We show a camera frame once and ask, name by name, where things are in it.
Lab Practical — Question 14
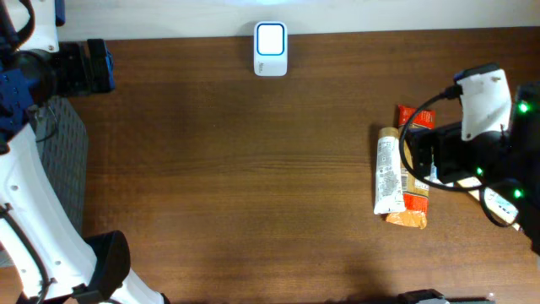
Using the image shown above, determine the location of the orange spaghetti packet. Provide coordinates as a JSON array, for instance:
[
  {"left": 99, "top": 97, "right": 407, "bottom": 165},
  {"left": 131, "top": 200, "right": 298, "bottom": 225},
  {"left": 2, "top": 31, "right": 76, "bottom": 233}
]
[{"left": 386, "top": 111, "right": 435, "bottom": 229}]

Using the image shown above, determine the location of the white tube with gold cap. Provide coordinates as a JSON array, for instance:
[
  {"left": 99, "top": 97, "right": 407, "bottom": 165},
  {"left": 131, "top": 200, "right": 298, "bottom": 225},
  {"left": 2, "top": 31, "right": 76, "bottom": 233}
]
[{"left": 374, "top": 127, "right": 406, "bottom": 214}]

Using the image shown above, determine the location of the yellow white snack bag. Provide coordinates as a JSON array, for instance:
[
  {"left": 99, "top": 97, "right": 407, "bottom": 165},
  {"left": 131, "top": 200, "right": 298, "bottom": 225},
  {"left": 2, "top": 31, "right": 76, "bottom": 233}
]
[{"left": 429, "top": 164, "right": 521, "bottom": 231}]

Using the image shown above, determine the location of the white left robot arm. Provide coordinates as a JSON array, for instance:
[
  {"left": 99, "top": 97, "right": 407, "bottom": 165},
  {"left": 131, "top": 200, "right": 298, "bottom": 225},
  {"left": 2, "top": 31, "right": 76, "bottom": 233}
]
[{"left": 1, "top": 0, "right": 167, "bottom": 304}]

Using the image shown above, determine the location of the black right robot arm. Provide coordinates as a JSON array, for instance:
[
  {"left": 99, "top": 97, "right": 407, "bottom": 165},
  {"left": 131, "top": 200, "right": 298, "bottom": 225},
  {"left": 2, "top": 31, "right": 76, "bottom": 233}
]
[{"left": 398, "top": 62, "right": 539, "bottom": 252}]

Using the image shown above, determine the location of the white barcode scanner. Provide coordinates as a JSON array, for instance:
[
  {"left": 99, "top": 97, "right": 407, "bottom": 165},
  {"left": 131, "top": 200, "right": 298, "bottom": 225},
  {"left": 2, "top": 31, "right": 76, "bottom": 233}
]
[{"left": 253, "top": 20, "right": 289, "bottom": 77}]

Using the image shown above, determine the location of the grey plastic basket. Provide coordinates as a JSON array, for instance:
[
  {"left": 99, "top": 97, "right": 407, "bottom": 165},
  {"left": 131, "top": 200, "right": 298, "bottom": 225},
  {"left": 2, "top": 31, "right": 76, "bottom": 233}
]
[{"left": 31, "top": 97, "right": 89, "bottom": 233}]

